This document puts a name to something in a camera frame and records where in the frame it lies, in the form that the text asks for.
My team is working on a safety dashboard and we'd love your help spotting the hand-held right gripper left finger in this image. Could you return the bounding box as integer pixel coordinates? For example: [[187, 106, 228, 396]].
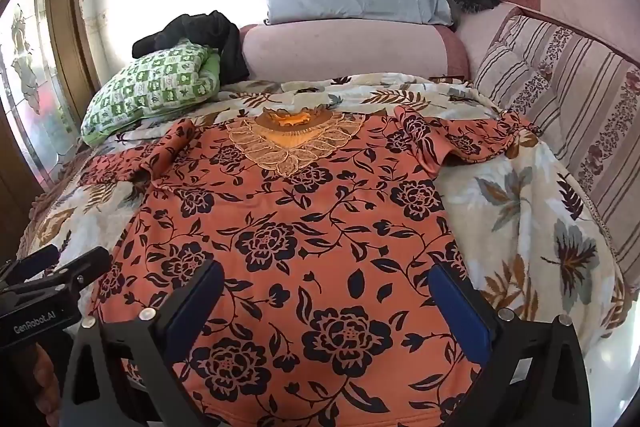
[[60, 260, 226, 427]]

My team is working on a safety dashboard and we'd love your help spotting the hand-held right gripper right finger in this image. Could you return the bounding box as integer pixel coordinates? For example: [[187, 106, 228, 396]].
[[429, 262, 593, 427]]

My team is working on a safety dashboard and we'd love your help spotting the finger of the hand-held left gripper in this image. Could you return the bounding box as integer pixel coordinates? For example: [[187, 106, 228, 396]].
[[0, 245, 60, 285], [0, 247, 112, 303]]

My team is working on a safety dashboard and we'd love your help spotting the orange floral shirt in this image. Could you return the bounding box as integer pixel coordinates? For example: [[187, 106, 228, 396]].
[[82, 106, 538, 427]]

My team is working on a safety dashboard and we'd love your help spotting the leaf print blanket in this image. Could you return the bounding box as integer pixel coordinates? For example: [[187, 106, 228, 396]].
[[17, 76, 631, 427]]

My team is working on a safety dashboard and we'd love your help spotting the patterned glass window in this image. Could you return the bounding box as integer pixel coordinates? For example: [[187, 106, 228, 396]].
[[0, 0, 83, 178]]

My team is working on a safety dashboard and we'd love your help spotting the green checkered pillow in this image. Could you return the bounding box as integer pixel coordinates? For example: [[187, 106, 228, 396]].
[[81, 39, 222, 146]]

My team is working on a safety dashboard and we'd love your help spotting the striped cushion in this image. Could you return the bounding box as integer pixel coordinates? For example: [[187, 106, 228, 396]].
[[472, 6, 640, 280]]

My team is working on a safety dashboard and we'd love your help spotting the black clothing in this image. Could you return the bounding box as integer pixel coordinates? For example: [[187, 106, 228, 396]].
[[132, 10, 250, 82]]

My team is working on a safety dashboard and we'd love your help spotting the pink bolster cushion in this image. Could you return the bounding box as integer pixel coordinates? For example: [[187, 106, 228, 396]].
[[239, 0, 640, 84]]

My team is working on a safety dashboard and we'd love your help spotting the wooden window frame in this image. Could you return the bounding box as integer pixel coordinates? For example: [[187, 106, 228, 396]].
[[44, 0, 103, 125]]

